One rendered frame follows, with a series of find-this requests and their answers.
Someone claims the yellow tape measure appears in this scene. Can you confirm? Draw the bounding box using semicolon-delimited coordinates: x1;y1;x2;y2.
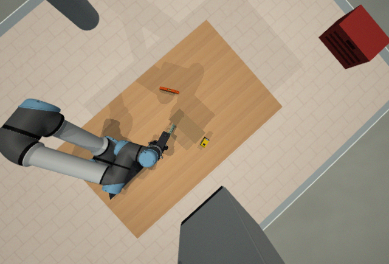
200;137;209;148

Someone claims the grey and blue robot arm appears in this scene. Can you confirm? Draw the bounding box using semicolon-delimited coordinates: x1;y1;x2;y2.
0;99;170;194

